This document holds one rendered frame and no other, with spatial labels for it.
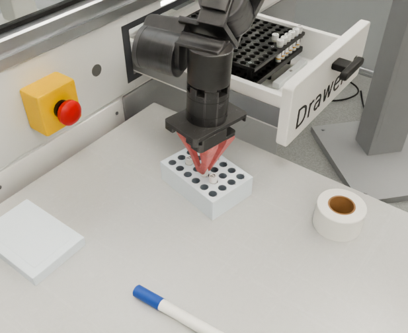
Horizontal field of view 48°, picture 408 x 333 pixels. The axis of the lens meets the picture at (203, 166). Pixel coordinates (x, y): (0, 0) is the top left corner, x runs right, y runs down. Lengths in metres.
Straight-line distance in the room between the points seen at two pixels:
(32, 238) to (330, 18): 2.26
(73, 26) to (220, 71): 0.29
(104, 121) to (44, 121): 0.18
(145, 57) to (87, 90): 0.25
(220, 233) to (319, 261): 0.14
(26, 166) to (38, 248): 0.18
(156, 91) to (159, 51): 0.38
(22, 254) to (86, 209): 0.12
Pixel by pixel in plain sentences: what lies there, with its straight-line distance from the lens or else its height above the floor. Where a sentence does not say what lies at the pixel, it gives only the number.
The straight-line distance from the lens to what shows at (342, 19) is 2.67.
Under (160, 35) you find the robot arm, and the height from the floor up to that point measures 1.01.
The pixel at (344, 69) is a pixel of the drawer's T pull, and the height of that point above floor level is 0.91.
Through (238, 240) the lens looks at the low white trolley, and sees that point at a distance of 0.66.
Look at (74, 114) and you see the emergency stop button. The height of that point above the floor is 0.88.
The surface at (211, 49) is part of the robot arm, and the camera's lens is 0.57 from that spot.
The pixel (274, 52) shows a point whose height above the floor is 0.90.
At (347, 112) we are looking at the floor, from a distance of 2.37.
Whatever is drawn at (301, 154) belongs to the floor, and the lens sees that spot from 2.05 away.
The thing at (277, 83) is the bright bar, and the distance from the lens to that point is 0.84.
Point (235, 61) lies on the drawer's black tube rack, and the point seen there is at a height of 0.90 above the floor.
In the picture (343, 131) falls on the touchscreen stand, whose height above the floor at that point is 0.04.
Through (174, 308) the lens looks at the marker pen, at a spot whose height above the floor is 0.78.
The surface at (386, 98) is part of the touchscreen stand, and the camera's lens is 1.90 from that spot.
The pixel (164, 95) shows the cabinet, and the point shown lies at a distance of 1.00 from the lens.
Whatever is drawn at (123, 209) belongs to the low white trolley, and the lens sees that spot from 0.71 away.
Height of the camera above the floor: 1.27
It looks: 41 degrees down
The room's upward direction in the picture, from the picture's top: straight up
